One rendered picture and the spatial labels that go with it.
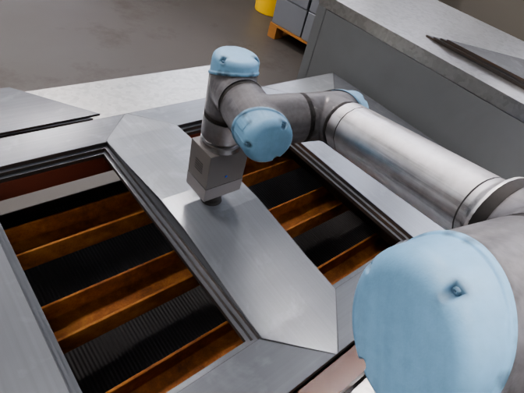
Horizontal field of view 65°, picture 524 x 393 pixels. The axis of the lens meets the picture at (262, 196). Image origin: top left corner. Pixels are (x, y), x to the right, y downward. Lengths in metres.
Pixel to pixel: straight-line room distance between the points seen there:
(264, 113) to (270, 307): 0.33
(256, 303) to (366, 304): 0.42
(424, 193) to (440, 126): 0.93
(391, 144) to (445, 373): 0.31
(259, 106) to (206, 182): 0.22
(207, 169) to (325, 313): 0.32
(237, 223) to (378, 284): 0.53
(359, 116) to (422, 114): 0.85
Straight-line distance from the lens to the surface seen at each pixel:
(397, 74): 1.45
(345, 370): 0.74
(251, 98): 0.60
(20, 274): 0.79
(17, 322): 0.71
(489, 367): 0.28
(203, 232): 0.77
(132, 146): 0.98
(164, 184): 0.86
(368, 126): 0.56
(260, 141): 0.56
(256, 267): 0.76
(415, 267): 0.28
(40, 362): 0.68
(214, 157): 0.71
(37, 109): 1.21
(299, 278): 0.77
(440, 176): 0.47
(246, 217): 0.82
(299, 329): 0.72
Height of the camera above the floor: 1.44
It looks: 41 degrees down
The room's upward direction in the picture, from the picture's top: 16 degrees clockwise
